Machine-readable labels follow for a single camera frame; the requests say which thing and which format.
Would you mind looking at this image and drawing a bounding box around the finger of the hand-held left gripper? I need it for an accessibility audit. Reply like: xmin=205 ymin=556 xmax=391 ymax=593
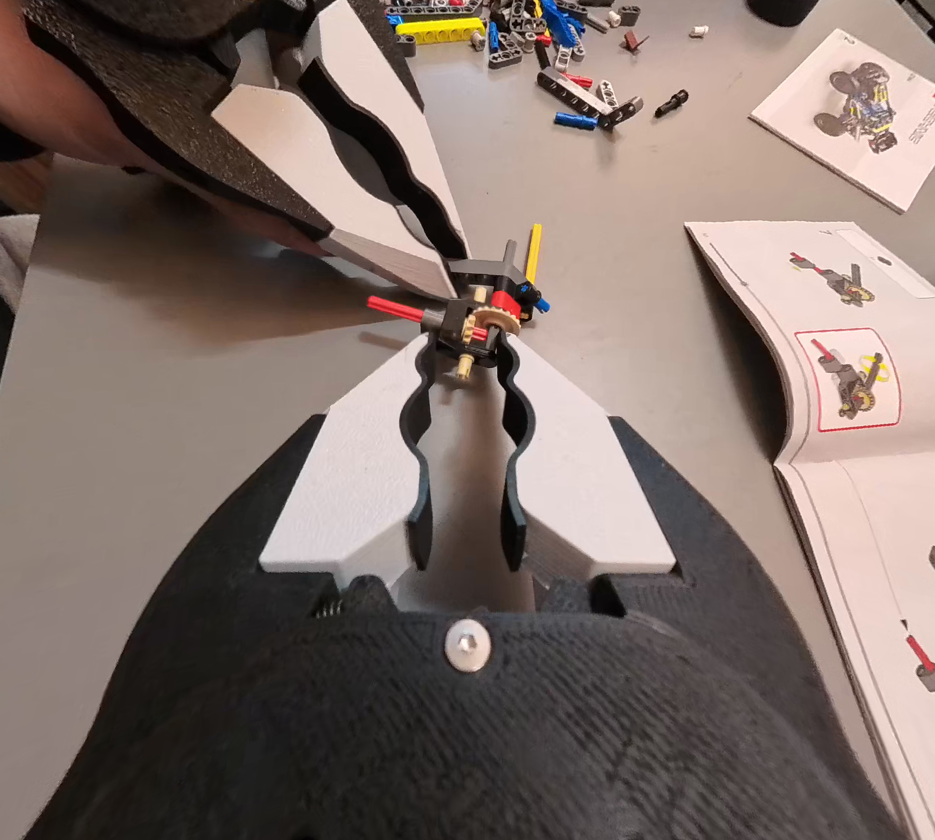
xmin=296 ymin=0 xmax=470 ymax=260
xmin=210 ymin=82 xmax=460 ymax=302

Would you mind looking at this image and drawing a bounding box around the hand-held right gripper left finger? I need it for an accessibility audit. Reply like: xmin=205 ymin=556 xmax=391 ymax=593
xmin=258 ymin=332 xmax=439 ymax=609

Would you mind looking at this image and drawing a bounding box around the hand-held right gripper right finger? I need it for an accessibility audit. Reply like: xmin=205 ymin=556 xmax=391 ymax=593
xmin=499 ymin=332 xmax=679 ymax=611

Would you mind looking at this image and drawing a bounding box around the black gear frame assembly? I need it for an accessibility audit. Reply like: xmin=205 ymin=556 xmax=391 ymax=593
xmin=365 ymin=240 xmax=523 ymax=384

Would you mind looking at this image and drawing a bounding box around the grey beam yellow axle assembly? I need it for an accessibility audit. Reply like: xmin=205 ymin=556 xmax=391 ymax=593
xmin=447 ymin=223 xmax=552 ymax=326

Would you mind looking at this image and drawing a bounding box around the person's left hand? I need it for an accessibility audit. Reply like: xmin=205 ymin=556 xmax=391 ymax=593
xmin=0 ymin=0 xmax=331 ymax=258

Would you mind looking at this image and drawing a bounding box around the dark grey angled beam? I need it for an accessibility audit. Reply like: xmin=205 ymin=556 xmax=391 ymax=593
xmin=537 ymin=67 xmax=645 ymax=131

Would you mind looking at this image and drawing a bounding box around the open instruction booklet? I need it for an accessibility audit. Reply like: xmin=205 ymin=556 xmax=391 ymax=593
xmin=684 ymin=219 xmax=935 ymax=840

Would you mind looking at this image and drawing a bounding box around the grey cloth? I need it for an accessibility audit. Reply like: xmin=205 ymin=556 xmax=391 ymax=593
xmin=0 ymin=213 xmax=41 ymax=315

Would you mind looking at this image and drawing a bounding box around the closed instruction booklet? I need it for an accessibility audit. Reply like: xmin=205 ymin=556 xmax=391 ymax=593
xmin=748 ymin=28 xmax=935 ymax=214

